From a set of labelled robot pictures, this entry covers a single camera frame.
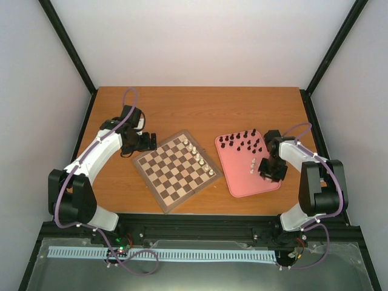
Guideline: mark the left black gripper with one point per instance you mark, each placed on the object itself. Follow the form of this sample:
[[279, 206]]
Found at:
[[147, 145]]

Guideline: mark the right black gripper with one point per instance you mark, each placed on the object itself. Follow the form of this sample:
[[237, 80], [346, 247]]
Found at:
[[275, 177]]

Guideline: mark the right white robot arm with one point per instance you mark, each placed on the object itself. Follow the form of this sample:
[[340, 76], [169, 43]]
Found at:
[[322, 185]]

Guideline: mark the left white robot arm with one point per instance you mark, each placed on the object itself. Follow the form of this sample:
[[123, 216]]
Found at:
[[71, 199]]

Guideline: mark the wooden folding chess board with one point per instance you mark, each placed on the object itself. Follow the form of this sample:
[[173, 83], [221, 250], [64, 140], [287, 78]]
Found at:
[[172, 173]]

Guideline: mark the pink rubber tray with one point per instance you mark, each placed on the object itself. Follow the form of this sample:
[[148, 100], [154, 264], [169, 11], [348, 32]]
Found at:
[[236, 159]]

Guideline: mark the black aluminium frame rail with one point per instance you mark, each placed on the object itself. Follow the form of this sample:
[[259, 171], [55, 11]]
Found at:
[[258, 231]]

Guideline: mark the light blue cable duct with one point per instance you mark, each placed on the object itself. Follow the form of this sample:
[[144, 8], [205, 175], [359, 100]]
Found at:
[[165, 255]]

